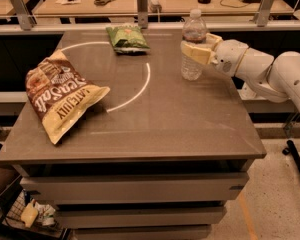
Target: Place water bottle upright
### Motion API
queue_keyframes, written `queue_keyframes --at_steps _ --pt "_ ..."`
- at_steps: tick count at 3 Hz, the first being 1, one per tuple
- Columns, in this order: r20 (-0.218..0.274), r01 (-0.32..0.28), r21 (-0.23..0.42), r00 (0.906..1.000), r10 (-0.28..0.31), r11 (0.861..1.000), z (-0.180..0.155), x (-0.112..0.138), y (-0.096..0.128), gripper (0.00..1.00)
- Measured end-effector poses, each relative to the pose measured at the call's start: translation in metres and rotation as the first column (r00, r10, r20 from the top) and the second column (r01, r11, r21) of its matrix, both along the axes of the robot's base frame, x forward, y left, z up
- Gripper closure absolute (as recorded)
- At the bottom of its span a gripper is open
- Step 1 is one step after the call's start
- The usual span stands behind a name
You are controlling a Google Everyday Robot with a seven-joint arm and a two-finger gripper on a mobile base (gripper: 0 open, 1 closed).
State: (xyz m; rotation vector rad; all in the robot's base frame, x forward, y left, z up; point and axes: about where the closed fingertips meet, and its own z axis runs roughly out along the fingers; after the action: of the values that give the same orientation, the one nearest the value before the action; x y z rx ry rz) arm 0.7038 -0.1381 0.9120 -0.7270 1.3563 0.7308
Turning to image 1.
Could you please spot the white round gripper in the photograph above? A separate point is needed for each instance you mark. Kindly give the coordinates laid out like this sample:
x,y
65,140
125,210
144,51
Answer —
x,y
230,57

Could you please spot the clear plastic water bottle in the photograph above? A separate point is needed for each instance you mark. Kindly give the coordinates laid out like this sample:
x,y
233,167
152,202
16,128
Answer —
x,y
193,35

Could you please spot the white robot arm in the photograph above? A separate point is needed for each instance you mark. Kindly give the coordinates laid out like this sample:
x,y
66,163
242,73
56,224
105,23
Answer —
x,y
275,78

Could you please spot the left clear sanitizer bottle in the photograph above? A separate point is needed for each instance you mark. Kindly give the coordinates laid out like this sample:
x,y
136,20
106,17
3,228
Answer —
x,y
247,92

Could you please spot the white power strip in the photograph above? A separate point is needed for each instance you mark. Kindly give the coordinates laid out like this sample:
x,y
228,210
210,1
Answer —
x,y
154,6

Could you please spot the green snack bag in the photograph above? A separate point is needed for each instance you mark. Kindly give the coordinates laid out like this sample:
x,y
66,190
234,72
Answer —
x,y
127,39

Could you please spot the grey drawer cabinet table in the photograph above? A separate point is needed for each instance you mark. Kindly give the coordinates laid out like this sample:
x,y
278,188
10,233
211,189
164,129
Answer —
x,y
157,159

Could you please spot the black floor stand leg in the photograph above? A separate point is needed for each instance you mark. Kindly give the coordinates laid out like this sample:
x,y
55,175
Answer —
x,y
291,149

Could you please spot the brown sea salt chip bag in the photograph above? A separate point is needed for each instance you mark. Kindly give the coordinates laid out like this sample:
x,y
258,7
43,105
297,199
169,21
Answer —
x,y
60,95

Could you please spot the right metal bracket post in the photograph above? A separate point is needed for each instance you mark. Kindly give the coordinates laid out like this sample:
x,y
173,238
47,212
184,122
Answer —
x,y
261,17

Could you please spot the metal bracket post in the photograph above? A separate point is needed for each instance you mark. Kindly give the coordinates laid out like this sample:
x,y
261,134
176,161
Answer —
x,y
26,21
142,11
261,17

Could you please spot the middle metal bracket post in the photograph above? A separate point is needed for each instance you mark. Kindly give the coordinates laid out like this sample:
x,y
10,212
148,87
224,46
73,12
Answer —
x,y
142,11

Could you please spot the black handled scissors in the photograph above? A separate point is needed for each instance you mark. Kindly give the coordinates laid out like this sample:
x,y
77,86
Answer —
x,y
102,2

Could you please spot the left metal bracket post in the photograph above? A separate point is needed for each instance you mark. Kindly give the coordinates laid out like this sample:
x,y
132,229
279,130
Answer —
x,y
26,21

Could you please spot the black wire basket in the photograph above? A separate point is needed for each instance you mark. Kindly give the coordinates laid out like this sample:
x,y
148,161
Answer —
x,y
45,221

